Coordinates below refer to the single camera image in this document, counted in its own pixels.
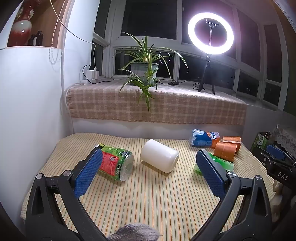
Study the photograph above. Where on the grey knitted cloth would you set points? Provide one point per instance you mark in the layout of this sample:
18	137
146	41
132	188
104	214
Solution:
134	233

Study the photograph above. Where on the green cardboard box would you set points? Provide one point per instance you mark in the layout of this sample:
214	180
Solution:
262	140

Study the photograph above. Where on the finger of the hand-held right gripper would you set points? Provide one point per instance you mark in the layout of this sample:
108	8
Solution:
275	148

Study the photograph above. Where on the white window frame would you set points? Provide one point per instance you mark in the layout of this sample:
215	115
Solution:
235	55

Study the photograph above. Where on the green plastic packet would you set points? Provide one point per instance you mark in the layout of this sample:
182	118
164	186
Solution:
223	163

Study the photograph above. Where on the green bottle with red label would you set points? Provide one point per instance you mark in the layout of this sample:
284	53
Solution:
115	160

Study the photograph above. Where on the black tripod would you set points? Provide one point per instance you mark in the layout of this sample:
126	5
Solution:
206	71

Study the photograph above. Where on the striped yellow mat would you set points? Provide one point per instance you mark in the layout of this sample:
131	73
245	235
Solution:
148	197

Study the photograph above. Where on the red ceramic vase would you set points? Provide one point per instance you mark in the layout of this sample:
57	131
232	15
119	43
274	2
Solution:
20	30

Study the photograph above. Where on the plaid beige blanket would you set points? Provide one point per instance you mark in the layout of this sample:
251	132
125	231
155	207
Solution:
185	106

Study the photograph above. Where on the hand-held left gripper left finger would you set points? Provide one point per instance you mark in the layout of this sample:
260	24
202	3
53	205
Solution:
89	172

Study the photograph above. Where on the person's right hand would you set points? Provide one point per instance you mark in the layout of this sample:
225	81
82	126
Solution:
276	201

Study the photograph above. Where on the white lace cloth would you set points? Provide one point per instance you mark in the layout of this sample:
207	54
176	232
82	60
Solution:
285	135

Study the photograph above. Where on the spider plant in grey pot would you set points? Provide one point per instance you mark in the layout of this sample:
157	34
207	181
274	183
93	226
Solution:
144	69

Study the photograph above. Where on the white cup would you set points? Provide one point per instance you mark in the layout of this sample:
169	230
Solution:
159	156

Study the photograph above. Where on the white charger adapter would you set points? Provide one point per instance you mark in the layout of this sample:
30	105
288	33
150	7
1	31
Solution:
95	73
89	74

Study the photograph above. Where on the dark small bottle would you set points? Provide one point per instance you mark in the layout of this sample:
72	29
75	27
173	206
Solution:
32	40
39	38

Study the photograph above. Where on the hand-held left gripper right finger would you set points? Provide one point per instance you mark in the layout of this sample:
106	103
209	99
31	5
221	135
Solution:
211	172

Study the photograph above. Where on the orange can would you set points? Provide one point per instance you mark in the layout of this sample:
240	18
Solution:
225	151
232	139

